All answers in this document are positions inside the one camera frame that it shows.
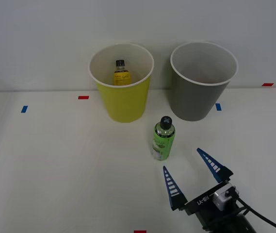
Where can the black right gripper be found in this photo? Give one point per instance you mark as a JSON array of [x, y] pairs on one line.
[[204, 205]]

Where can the green label plastic bottle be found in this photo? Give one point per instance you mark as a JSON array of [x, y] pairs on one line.
[[163, 143]]

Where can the grey plastic waste bin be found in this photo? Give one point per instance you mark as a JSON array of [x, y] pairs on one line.
[[193, 102]]

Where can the yellow-green plastic waste bin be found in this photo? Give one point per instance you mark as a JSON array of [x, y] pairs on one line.
[[125, 104]]

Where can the yellow label plastic bottle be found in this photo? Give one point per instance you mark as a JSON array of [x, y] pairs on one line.
[[122, 76]]

